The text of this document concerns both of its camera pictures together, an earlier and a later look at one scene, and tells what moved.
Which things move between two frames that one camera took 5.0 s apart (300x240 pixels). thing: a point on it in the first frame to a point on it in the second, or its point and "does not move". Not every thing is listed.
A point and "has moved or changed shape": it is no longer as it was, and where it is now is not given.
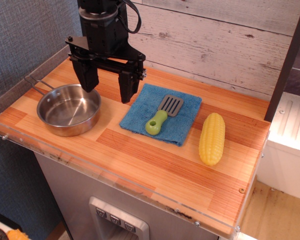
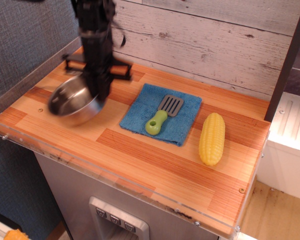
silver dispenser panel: x=110 y=222 does not move
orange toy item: x=16 y=234 does not move
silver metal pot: x=67 y=110 has moved or changed shape
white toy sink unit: x=285 y=164 does not move
